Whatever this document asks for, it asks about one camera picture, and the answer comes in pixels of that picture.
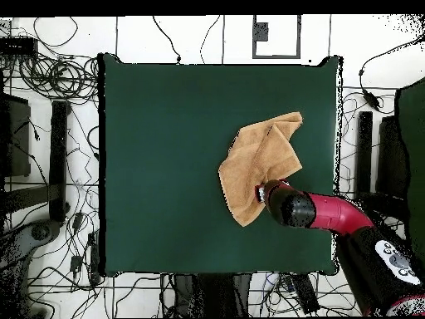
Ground dark green cloth cover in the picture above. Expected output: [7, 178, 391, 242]
[394, 76, 425, 267]

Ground black horizontal beam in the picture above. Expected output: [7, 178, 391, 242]
[2, 184, 62, 213]
[356, 190, 413, 222]

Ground tan terry towel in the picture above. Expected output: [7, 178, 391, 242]
[217, 111, 304, 228]

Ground black cable with plug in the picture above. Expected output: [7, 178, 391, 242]
[152, 15, 183, 64]

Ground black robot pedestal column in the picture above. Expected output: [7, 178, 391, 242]
[172, 273, 252, 318]

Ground black upright bar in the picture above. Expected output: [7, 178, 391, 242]
[353, 110, 374, 200]
[48, 99, 71, 223]

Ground small dark grey square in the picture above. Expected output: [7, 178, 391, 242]
[253, 22, 269, 42]

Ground black power strip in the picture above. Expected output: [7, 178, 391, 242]
[291, 272, 320, 315]
[88, 232, 105, 287]

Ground black cable with adapter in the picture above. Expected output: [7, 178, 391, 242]
[358, 32, 425, 112]

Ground dark grey stand base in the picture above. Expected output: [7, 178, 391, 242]
[0, 220, 62, 270]

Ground grey square frame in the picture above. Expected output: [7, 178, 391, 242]
[252, 14, 302, 60]

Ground dark green table cloth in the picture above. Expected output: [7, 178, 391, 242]
[97, 52, 344, 277]

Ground black square cabinet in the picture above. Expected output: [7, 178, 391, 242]
[0, 92, 32, 179]

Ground coiled black cables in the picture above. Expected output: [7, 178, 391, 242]
[17, 54, 100, 102]

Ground black flat panel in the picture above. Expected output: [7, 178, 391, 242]
[376, 115, 411, 200]

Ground black switch box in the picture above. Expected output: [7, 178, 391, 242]
[0, 36, 39, 57]

